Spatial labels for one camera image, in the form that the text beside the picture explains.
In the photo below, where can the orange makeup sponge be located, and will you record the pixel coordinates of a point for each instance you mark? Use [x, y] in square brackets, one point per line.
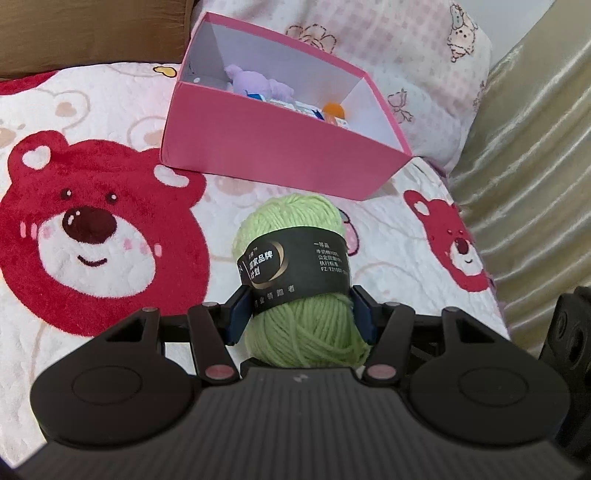
[332, 110]

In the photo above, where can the bear printed blanket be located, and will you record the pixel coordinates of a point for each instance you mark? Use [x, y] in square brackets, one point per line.
[115, 138]

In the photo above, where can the pink printed quilt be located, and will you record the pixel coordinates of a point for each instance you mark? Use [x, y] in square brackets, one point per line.
[392, 50]

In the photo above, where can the brown pillow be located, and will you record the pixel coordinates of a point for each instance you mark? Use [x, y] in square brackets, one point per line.
[92, 32]

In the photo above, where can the blue wet wipes pack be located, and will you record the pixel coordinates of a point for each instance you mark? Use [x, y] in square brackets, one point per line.
[309, 110]

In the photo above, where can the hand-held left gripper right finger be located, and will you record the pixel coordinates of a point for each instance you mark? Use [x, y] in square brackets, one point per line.
[364, 314]

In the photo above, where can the green yarn ball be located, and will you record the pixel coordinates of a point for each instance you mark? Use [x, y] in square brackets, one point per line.
[295, 217]

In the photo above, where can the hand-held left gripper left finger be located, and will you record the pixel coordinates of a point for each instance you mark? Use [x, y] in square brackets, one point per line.
[238, 318]

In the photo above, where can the pink cardboard box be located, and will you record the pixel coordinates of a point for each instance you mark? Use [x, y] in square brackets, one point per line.
[258, 143]

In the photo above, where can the beige satin curtain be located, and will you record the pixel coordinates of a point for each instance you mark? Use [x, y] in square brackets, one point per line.
[531, 161]

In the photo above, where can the purple plush toy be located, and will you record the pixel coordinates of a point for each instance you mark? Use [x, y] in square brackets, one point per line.
[258, 83]

